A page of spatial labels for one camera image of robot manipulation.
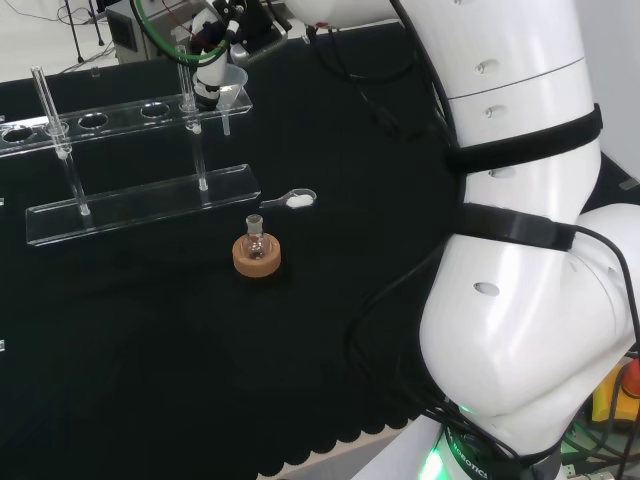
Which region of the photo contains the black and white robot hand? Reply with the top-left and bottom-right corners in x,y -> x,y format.
188,0 -> 293,110

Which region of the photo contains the clear plastic funnel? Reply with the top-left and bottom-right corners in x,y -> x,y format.
218,63 -> 250,137

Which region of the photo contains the clear acrylic funnel stand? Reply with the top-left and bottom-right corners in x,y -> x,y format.
0,66 -> 263,249

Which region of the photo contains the glass weighing funnel with powder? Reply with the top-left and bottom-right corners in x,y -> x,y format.
258,187 -> 318,211

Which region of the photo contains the grey metal equipment box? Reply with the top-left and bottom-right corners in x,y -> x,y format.
104,0 -> 207,66

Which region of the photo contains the black tripod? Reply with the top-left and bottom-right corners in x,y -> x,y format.
56,0 -> 109,65

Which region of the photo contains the small round-bottom glass flask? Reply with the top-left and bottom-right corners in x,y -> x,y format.
239,213 -> 274,262

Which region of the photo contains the black cloth bench cover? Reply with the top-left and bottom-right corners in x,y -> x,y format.
0,18 -> 640,480

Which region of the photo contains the yellow emergency stop button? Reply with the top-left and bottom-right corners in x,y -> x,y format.
591,356 -> 640,432

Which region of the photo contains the thick green cable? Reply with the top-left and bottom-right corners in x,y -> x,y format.
130,0 -> 235,67

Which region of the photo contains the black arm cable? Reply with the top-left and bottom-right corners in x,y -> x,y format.
303,0 -> 467,152

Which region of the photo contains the cork ring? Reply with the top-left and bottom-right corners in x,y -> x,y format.
231,234 -> 283,278

